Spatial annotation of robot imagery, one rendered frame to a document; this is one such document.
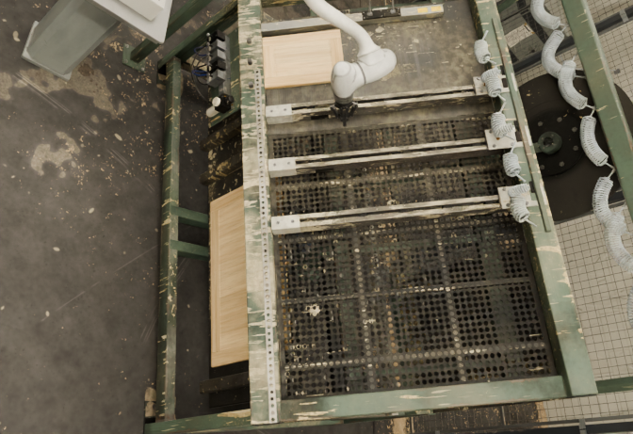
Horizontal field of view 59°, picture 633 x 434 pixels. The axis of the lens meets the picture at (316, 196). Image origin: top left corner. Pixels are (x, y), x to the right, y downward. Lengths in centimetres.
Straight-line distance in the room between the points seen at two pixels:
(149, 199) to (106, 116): 52
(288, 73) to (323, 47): 23
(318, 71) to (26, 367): 191
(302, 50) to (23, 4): 151
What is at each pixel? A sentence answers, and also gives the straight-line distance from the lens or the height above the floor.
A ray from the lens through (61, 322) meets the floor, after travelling 291.
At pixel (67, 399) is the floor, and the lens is 288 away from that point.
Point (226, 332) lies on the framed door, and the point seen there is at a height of 37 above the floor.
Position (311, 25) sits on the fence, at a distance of 307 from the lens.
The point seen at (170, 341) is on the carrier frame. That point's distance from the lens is 296.
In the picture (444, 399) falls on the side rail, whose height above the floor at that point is 141.
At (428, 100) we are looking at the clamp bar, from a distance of 277.
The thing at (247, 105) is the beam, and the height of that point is 84.
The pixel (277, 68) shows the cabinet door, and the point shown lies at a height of 94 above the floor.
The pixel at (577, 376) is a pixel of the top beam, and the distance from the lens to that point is 244.
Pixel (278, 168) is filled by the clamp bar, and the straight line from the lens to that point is 260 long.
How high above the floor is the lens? 260
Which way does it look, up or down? 37 degrees down
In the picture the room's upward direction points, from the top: 66 degrees clockwise
